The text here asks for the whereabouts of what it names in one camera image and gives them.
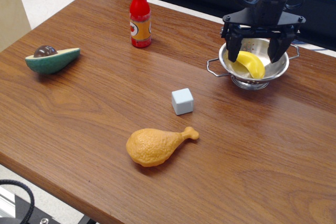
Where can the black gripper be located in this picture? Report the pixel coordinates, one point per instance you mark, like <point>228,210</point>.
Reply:
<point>267,19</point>

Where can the yellow toy banana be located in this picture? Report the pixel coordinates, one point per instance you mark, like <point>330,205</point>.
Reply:
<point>252,63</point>

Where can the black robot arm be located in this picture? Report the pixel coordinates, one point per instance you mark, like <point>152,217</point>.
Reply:
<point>262,19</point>

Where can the small steel colander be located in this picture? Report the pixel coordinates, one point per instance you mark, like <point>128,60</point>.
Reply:
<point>241,76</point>

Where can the pale blue cube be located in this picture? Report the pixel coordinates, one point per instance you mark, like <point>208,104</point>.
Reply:
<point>182,101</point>

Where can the red toy ketchup bottle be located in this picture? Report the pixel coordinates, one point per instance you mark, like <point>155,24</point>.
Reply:
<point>140,23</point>

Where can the toy chicken drumstick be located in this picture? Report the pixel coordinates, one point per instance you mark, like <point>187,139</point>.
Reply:
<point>152,147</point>

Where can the toy avocado half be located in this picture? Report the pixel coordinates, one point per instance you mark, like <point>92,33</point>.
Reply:
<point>47,60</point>

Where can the beige cabinet panel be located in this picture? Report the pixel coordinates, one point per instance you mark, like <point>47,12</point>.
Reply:
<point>14,22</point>

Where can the aluminium rail with black bracket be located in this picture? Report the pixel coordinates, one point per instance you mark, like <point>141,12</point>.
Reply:
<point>14,209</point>

